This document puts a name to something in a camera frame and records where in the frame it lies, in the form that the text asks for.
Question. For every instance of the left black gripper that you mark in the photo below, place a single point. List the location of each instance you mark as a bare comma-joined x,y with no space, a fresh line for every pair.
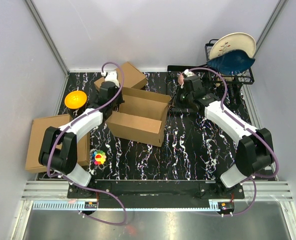
120,100

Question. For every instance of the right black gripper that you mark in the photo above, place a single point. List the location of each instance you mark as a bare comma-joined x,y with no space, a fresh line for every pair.
184,90

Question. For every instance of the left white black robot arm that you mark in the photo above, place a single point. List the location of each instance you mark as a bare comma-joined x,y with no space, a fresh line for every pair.
59,150

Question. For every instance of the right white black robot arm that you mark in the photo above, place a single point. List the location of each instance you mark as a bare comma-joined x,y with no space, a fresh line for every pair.
254,146

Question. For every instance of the closed cardboard box back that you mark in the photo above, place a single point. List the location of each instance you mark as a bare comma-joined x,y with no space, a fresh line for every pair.
133,78

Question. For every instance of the small cardboard box left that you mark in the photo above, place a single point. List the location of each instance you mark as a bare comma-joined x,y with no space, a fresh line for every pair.
83,150

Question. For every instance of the large cardboard box left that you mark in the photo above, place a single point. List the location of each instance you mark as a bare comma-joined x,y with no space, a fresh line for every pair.
39,126

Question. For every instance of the pink patterned bowl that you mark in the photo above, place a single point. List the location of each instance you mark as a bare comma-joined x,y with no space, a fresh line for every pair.
180,79

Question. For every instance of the orange bowl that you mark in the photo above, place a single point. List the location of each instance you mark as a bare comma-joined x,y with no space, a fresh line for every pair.
75,99

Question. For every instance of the blue leaf plate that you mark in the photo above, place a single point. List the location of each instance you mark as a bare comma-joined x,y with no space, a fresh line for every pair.
232,62

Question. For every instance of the cream floral plate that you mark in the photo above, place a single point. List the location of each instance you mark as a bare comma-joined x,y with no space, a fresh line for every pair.
234,41

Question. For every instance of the rainbow flower toy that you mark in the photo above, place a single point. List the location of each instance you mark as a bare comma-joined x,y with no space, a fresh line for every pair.
99,157

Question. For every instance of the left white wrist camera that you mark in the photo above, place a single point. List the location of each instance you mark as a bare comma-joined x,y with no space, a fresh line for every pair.
110,76

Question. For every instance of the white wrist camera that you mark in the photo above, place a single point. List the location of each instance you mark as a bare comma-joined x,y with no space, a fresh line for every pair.
110,76
188,73

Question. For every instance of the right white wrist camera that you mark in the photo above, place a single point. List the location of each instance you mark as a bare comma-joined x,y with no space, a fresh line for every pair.
188,73

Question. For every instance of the black wire dish rack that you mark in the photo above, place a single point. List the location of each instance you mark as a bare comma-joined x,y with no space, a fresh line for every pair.
211,82

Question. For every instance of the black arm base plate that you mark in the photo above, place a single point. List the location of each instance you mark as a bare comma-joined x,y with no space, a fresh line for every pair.
193,188

